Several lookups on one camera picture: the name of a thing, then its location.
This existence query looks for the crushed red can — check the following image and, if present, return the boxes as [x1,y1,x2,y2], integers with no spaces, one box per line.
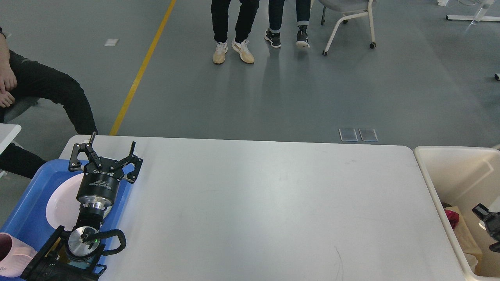
[445,209,461,230]

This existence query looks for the metal floor plate right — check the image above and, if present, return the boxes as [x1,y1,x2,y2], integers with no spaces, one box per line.
[359,128,379,142]

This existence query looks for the beige plastic bin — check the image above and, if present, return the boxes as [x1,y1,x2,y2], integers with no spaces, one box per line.
[414,146,500,281]

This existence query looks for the seated person in black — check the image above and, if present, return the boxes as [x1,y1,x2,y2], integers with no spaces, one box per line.
[0,33,98,178]

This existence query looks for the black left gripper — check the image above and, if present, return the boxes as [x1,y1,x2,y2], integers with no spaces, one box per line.
[69,132,143,209]

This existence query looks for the person with white sneakers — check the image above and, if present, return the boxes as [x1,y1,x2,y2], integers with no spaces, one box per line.
[211,0,260,65]

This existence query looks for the white side table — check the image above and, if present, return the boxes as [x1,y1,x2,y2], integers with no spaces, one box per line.
[0,123,21,154]

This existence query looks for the white paper cup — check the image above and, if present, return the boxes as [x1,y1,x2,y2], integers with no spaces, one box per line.
[464,253,479,274]

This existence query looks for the pink plate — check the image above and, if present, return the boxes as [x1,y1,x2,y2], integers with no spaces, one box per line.
[46,172,114,230]

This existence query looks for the pink mug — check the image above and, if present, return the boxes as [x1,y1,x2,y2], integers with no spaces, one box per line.
[0,233,37,277]

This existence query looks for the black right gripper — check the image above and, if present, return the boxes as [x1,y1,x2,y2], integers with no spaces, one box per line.
[471,203,500,253]

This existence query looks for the white rolling chair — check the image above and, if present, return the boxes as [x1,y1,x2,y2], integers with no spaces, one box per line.
[319,0,377,57]

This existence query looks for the metal floor plate left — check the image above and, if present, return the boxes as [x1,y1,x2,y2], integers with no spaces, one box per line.
[339,128,359,142]

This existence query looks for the person with black sneakers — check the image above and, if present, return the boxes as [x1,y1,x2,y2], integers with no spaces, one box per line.
[264,0,312,49]

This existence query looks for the white floor stand base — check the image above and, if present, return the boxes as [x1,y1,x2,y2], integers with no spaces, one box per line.
[435,0,500,25]

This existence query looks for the blue plastic tray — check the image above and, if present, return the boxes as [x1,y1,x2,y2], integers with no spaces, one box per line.
[1,160,130,281]

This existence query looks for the metal floor plate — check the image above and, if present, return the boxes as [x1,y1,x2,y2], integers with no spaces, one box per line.
[359,128,379,142]
[339,128,359,142]

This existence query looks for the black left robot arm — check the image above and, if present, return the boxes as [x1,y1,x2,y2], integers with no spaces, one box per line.
[20,133,143,281]

